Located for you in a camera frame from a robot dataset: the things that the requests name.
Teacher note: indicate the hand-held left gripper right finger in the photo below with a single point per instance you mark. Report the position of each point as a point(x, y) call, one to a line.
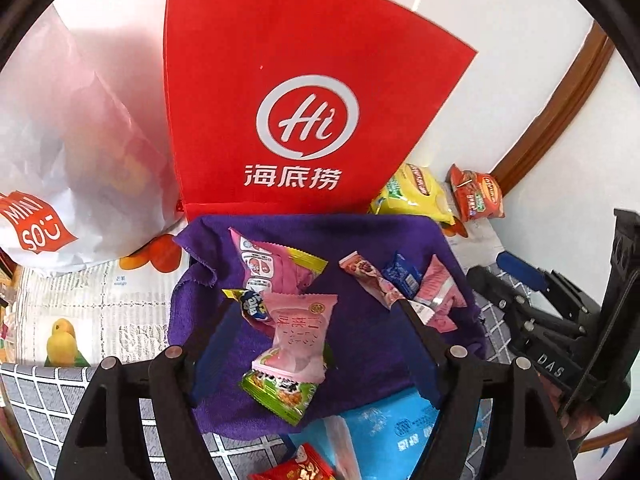
point(425, 365)

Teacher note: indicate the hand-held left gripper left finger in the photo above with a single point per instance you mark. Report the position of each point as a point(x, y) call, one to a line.
point(212, 355)

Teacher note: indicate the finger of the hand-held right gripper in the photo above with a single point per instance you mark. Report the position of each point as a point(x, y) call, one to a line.
point(495, 292)
point(520, 264)

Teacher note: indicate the pink wafer packet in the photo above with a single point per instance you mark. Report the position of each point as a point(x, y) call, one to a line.
point(442, 295)

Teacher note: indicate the small blue yellow packet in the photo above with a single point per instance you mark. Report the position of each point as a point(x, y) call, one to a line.
point(250, 305)

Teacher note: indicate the green snack packet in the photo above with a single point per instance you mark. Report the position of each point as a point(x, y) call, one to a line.
point(277, 392)

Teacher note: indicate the pale pink pastry packet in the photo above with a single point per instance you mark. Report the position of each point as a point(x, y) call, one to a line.
point(295, 340)

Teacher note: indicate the blue cookie packet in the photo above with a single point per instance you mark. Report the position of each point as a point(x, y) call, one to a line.
point(400, 272)

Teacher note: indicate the large pink snack packet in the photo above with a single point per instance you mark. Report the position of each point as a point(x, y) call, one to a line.
point(262, 265)

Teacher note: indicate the brown pink stick packet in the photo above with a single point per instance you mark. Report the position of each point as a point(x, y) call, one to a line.
point(367, 272)

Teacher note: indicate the red snack packet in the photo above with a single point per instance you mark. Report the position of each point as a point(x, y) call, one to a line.
point(295, 467)

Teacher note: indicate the purple cloth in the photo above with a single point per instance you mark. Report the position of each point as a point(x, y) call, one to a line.
point(360, 350)

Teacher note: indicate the blue tissue pack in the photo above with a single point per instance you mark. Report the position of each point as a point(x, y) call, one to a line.
point(400, 430)

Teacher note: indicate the orange chip bag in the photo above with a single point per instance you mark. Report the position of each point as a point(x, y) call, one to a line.
point(477, 195)

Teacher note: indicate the yellow chip bag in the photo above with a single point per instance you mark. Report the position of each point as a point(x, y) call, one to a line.
point(410, 192)

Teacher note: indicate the grey checked blanket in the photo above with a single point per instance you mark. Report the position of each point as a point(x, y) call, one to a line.
point(45, 395)

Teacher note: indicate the white plastic bag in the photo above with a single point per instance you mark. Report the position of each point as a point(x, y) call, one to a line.
point(75, 160)

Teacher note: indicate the red paper bag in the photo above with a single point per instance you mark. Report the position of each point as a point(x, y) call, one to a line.
point(300, 60)

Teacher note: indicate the brown wooden door frame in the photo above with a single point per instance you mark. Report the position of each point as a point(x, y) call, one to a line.
point(550, 125)

